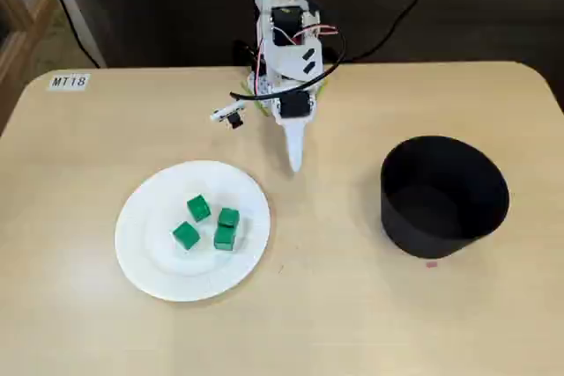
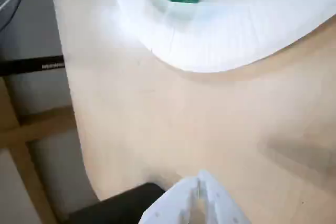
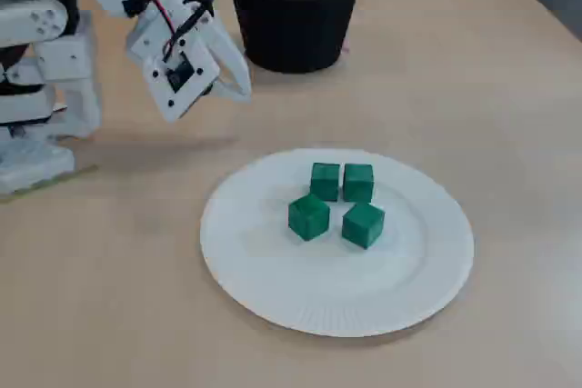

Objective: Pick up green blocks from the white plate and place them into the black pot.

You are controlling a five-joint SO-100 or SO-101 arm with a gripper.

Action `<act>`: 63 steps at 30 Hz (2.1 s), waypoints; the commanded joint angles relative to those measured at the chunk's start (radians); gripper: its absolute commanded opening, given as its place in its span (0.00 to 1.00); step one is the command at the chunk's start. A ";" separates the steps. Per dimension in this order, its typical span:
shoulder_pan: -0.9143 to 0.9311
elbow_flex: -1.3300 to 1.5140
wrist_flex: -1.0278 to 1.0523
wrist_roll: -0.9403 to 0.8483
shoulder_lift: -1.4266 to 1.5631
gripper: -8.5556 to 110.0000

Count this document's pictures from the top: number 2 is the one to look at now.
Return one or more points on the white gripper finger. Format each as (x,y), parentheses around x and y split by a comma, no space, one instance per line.
(170,208)
(223,208)

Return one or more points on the black pot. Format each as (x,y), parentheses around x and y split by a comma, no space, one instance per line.
(118,208)

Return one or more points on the white paper plate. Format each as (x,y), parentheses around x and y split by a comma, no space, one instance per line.
(223,37)

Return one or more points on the black tripod leg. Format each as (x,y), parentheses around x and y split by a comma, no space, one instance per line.
(23,65)

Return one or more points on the wooden floor frame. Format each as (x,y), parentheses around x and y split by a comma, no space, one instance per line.
(31,161)

